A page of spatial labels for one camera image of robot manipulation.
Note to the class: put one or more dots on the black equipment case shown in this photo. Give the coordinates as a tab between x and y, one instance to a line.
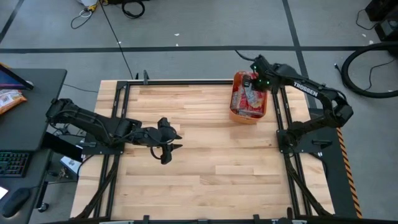
387	18

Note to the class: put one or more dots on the red popcorn bag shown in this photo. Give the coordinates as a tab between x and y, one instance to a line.
248	111
257	99
237	93

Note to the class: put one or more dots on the black metal table frame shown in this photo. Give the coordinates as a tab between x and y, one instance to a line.
186	82

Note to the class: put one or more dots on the black keyboard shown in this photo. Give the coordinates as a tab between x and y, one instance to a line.
14	163

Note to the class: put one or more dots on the orange snack bag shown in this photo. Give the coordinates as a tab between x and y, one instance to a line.
9	100

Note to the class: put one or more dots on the orange plastic basket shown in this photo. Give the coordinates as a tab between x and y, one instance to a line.
241	120

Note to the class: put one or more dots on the white box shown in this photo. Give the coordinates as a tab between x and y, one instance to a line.
70	164

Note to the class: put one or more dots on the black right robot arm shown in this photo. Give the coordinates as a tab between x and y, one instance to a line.
311	90

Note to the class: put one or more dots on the black computer mouse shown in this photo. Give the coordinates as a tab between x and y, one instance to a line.
15	202

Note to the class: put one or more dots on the black hazard striped floor plate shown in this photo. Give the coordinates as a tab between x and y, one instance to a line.
334	174

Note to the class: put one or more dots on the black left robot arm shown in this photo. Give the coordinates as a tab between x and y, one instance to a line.
93	123

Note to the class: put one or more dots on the black desk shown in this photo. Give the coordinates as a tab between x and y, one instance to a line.
31	124

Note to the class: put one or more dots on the black caster wheel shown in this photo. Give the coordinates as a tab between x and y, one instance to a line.
43	207

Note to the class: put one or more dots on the white flat device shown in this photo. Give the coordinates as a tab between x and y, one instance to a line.
2	192

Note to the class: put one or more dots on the tilted computer screen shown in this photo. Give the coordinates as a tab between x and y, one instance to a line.
9	79

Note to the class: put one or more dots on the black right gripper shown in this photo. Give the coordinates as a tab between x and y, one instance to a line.
261	81

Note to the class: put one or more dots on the black control box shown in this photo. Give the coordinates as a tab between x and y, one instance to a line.
62	147

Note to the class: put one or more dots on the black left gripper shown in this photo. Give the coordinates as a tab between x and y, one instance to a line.
160	138

